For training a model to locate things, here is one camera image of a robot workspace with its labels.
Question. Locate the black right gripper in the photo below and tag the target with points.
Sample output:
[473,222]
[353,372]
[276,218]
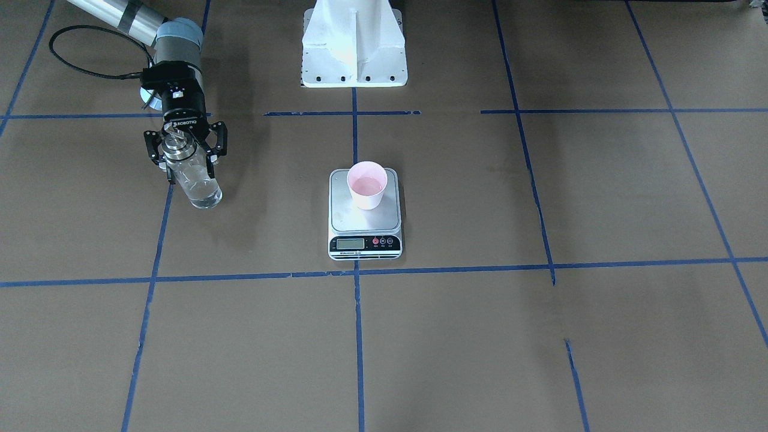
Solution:
[183,110]

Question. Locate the pink plastic cup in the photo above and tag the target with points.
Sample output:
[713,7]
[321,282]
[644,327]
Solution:
[367,181]

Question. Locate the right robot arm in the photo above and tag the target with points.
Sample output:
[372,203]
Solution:
[159,39]

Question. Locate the silver digital kitchen scale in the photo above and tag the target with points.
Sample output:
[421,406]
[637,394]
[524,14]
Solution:
[363,234]

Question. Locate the white pedestal column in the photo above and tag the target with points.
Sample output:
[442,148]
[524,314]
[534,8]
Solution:
[353,44]

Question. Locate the clear glass sauce bottle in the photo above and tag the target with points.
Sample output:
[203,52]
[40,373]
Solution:
[187,163]

